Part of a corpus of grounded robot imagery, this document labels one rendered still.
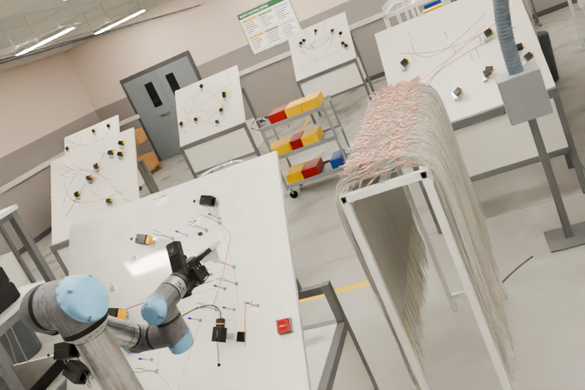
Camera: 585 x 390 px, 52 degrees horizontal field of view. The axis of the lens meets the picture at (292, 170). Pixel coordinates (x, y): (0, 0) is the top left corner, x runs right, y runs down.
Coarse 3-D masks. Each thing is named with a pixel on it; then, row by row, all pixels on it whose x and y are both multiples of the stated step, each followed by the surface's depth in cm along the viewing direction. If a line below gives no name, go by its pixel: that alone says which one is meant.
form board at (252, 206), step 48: (192, 192) 272; (240, 192) 260; (96, 240) 289; (192, 240) 263; (240, 240) 252; (288, 240) 242; (144, 288) 267; (240, 288) 245; (288, 288) 235; (192, 336) 248; (288, 336) 229; (96, 384) 262; (144, 384) 251; (192, 384) 241; (240, 384) 232; (288, 384) 223
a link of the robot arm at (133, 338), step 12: (24, 300) 143; (24, 312) 142; (24, 324) 145; (108, 324) 164; (120, 324) 168; (132, 324) 173; (120, 336) 168; (132, 336) 171; (144, 336) 174; (132, 348) 174; (144, 348) 175
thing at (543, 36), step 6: (546, 30) 745; (540, 36) 730; (546, 36) 731; (540, 42) 729; (546, 42) 732; (546, 48) 733; (546, 54) 735; (552, 54) 741; (546, 60) 737; (552, 60) 741; (552, 66) 742; (552, 72) 743; (558, 78) 752
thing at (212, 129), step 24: (192, 96) 964; (216, 96) 944; (240, 96) 923; (192, 120) 949; (216, 120) 917; (240, 120) 909; (192, 144) 931; (216, 144) 924; (240, 144) 915; (192, 168) 949
